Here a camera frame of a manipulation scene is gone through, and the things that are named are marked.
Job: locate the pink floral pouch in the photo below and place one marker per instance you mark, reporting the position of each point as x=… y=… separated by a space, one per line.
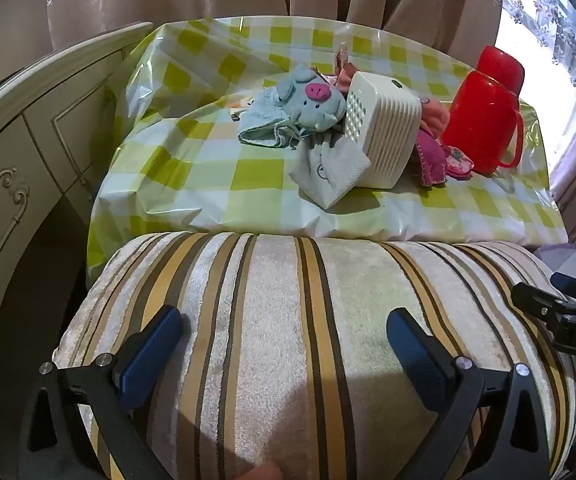
x=457 y=162

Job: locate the salmon pink fleece cloth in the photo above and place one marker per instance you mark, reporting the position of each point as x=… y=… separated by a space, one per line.
x=435 y=115

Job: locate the light blue towel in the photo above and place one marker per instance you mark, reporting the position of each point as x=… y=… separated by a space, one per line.
x=260 y=120

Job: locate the lace sheer curtain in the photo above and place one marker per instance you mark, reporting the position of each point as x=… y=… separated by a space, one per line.
x=552 y=15

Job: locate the white perforated plastic basket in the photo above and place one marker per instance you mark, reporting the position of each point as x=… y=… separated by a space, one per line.
x=382 y=130

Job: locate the white ornate cabinet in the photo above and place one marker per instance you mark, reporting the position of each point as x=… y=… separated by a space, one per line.
x=13 y=160

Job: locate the green checkered plastic tablecloth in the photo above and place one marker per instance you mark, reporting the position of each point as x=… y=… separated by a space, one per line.
x=193 y=175

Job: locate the red thermos jug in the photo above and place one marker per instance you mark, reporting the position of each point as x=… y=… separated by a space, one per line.
x=482 y=115

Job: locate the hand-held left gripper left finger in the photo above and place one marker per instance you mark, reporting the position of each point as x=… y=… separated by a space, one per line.
x=150 y=355

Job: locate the grey pig plush toy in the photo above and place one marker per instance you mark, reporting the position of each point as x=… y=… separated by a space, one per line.
x=308 y=105

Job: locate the purple plastic container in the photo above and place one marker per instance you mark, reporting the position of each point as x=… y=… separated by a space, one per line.
x=567 y=260

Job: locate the grey fabric pouch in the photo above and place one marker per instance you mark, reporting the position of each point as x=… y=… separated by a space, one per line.
x=328 y=175

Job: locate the floral fabric ribbon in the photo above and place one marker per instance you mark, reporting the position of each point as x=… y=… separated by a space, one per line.
x=342 y=57

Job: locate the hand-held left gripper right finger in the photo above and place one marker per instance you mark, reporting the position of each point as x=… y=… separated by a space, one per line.
x=415 y=355

